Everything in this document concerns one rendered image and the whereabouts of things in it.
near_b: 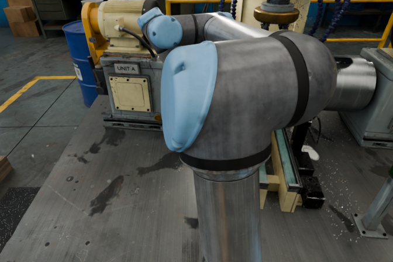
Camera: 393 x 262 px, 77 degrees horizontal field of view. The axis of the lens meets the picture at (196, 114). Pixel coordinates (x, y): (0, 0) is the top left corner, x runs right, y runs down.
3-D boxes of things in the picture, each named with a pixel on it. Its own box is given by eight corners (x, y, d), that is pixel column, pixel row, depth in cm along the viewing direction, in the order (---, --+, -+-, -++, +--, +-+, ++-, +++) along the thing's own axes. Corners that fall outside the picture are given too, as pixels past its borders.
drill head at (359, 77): (284, 92, 129) (295, 45, 115) (368, 96, 125) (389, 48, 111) (294, 119, 108) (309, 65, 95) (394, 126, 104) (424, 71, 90)
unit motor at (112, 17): (111, 79, 135) (94, -5, 111) (171, 82, 131) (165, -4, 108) (89, 103, 114) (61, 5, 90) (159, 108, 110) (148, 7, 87)
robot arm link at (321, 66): (404, 37, 26) (224, 2, 67) (319, 47, 24) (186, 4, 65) (370, 128, 32) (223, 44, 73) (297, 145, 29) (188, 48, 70)
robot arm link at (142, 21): (135, 20, 64) (133, 20, 72) (158, 56, 69) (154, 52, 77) (160, 3, 65) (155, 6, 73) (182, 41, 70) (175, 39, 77)
